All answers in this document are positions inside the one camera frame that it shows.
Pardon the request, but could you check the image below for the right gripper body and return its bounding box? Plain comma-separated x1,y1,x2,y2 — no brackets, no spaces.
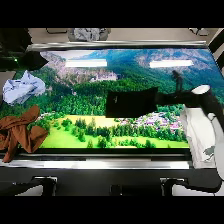
156,91,179,105

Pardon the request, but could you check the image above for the black T-shirt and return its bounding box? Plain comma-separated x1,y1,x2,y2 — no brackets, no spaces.
105,86,160,119

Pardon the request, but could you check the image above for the white garment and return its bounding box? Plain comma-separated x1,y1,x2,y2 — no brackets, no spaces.
179,104,218,170

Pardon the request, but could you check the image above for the heap of clothes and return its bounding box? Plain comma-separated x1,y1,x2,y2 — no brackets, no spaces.
67,27,110,42

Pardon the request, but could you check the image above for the light blue shirt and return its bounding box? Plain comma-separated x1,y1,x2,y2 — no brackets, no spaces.
2,70,47,106

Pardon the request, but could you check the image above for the brown garment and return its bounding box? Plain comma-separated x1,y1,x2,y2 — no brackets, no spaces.
0,104,50,164

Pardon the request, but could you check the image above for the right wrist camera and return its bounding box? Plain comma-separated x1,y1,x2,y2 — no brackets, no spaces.
171,69,185,95

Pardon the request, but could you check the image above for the silver frame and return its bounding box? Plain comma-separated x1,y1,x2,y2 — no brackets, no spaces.
0,39,224,197

